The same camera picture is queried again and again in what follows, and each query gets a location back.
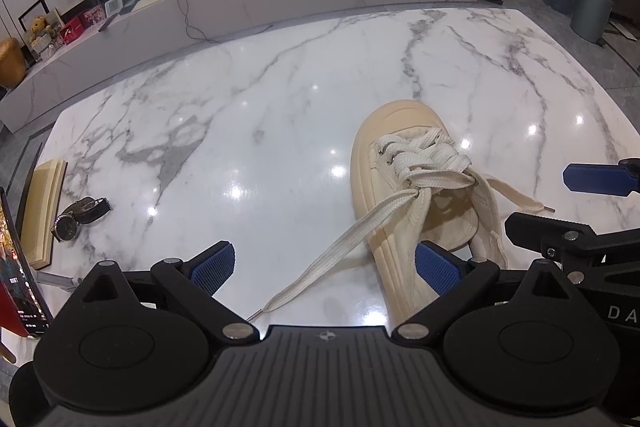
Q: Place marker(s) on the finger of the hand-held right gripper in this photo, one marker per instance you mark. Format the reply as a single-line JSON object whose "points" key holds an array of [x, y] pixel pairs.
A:
{"points": [[550, 232], [600, 179]]}

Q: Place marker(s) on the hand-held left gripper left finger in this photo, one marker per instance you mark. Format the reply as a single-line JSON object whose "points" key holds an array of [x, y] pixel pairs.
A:
{"points": [[215, 269]]}

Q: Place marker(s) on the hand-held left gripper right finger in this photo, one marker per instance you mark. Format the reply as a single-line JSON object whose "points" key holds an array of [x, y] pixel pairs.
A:
{"points": [[435, 269]]}

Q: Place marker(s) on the beige canvas shoe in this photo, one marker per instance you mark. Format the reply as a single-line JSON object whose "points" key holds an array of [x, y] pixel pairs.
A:
{"points": [[370, 187]]}

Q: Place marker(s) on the white shoelace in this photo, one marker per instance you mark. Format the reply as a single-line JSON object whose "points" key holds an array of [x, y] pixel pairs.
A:
{"points": [[325, 257]]}

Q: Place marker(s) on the black dial wristwatch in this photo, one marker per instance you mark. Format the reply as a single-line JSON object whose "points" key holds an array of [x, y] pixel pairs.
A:
{"points": [[65, 227]]}

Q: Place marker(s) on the grey pedal bin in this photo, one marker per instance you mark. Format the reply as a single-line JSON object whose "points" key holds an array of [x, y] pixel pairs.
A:
{"points": [[592, 9]]}

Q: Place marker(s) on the wooden board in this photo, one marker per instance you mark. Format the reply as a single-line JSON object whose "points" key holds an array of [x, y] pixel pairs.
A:
{"points": [[45, 217]]}

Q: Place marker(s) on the red box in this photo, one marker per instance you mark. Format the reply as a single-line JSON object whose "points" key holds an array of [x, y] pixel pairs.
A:
{"points": [[74, 29]]}

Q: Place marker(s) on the small white display device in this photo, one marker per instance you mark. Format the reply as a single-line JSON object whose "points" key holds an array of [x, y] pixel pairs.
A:
{"points": [[113, 5]]}

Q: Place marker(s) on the golden vase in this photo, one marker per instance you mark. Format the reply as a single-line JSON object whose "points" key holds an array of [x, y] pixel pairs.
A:
{"points": [[10, 63]]}

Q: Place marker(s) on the brown teddy bear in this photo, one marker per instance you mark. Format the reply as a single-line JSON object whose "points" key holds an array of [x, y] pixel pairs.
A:
{"points": [[38, 28]]}

